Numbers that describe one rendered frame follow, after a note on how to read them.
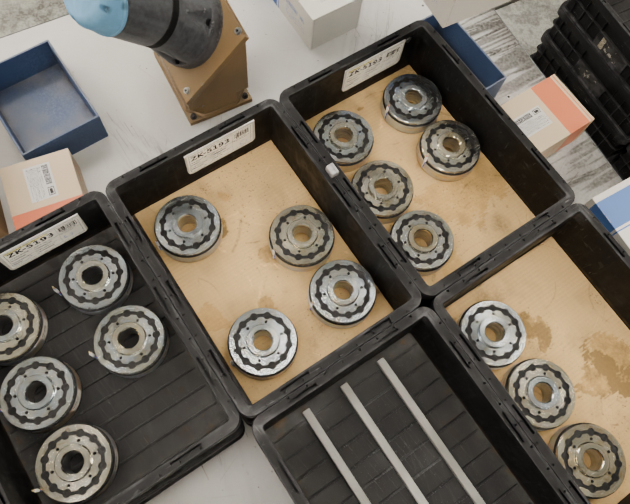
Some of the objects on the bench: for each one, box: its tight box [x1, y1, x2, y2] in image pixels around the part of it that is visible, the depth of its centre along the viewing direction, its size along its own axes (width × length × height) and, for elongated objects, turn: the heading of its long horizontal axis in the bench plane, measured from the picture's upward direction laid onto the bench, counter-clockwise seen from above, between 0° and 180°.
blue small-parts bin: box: [0, 40, 108, 161], centre depth 114 cm, size 20×15×7 cm
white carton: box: [584, 171, 630, 280], centre depth 112 cm, size 20×12×9 cm, turn 28°
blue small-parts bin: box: [422, 14, 507, 98], centre depth 124 cm, size 20×15×7 cm
